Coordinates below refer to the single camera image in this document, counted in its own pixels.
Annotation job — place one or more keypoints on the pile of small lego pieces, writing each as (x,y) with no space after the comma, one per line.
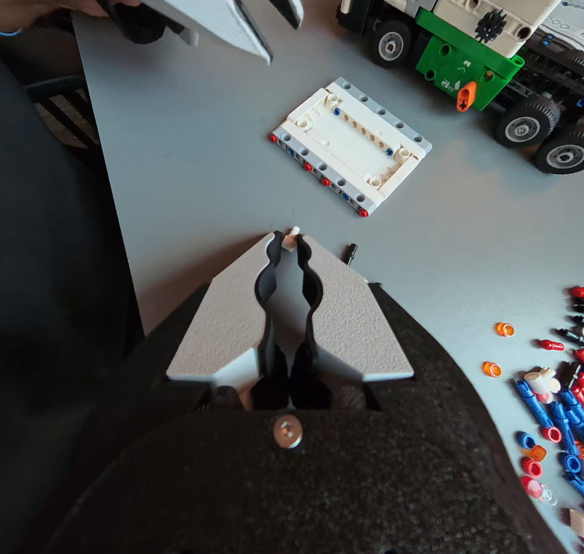
(561,408)

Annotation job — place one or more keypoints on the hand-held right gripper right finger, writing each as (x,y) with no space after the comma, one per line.
(356,325)

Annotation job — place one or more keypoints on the black lego pin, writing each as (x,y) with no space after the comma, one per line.
(351,251)

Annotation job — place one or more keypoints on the blue wristband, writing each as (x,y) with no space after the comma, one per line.
(11,32)

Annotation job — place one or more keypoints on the white grey lego panel assembly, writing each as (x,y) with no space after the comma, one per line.
(351,147)

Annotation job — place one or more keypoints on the white green lego truck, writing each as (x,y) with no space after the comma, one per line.
(461,51)

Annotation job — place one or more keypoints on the dark striped object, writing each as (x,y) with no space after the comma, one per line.
(68,115)

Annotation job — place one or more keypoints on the small white lego connector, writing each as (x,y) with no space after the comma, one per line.
(290,240)

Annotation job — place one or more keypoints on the person's dark trouser leg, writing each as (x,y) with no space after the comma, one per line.
(45,243)

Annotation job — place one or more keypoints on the orange round lego stud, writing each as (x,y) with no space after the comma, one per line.
(504,329)
(491,369)

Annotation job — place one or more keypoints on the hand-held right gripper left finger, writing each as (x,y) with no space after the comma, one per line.
(223,325)

